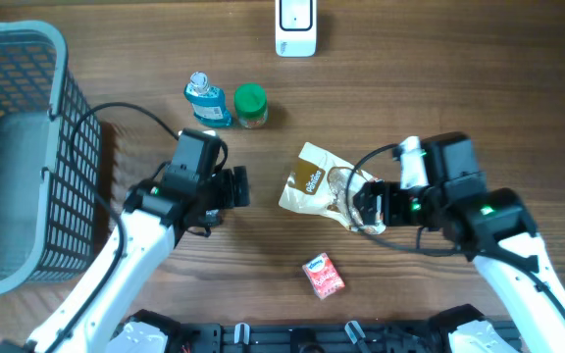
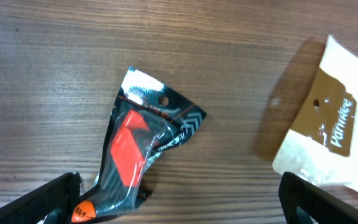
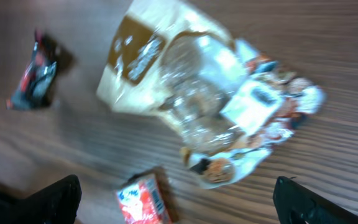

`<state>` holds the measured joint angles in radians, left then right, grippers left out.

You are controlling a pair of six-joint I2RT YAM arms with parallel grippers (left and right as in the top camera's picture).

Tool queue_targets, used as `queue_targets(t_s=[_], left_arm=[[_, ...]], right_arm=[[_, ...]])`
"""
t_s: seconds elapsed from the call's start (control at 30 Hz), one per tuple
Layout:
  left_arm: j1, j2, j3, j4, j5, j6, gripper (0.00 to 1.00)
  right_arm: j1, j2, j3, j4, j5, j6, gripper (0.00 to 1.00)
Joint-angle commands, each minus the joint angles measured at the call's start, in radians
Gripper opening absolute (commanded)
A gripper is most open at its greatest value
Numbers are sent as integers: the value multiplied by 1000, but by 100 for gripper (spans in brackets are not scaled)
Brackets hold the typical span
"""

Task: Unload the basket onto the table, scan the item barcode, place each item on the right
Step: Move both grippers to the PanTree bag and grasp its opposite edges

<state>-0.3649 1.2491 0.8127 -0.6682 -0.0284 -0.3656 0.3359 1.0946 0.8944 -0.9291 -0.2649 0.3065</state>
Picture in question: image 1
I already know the red tissue packet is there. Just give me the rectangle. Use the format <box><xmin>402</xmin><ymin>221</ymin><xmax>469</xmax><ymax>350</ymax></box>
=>
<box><xmin>302</xmin><ymin>253</ymin><xmax>345</xmax><ymax>300</ymax></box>

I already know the black red snack packet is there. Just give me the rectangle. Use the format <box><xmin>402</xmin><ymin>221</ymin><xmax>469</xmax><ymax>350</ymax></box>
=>
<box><xmin>186</xmin><ymin>210</ymin><xmax>223</xmax><ymax>237</ymax></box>

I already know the green lid glass jar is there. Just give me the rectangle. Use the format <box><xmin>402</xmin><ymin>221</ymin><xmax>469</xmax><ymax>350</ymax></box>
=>
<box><xmin>233</xmin><ymin>82</ymin><xmax>269</xmax><ymax>128</ymax></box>

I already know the grey plastic shopping basket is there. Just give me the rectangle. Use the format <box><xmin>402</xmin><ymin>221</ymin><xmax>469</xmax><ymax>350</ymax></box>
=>
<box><xmin>0</xmin><ymin>21</ymin><xmax>102</xmax><ymax>295</ymax></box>

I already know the blue mouthwash bottle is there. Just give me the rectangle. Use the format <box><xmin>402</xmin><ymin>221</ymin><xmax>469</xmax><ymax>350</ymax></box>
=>
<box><xmin>183</xmin><ymin>72</ymin><xmax>232</xmax><ymax>128</ymax></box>

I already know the white barcode scanner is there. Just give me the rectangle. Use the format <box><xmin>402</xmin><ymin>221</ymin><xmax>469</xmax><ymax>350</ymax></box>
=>
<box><xmin>275</xmin><ymin>0</ymin><xmax>317</xmax><ymax>58</ymax></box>

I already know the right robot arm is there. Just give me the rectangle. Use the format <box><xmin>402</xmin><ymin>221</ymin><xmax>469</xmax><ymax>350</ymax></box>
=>
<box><xmin>344</xmin><ymin>131</ymin><xmax>565</xmax><ymax>352</ymax></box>

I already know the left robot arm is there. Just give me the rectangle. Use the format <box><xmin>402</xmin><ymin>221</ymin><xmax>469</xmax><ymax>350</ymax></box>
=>
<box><xmin>0</xmin><ymin>128</ymin><xmax>250</xmax><ymax>352</ymax></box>

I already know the beige clear food pouch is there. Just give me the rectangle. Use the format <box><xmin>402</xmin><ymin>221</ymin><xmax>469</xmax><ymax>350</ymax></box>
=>
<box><xmin>279</xmin><ymin>142</ymin><xmax>378</xmax><ymax>231</ymax></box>

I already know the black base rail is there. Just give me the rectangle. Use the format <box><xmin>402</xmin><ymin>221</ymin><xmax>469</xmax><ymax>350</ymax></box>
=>
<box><xmin>115</xmin><ymin>321</ymin><xmax>460</xmax><ymax>353</ymax></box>

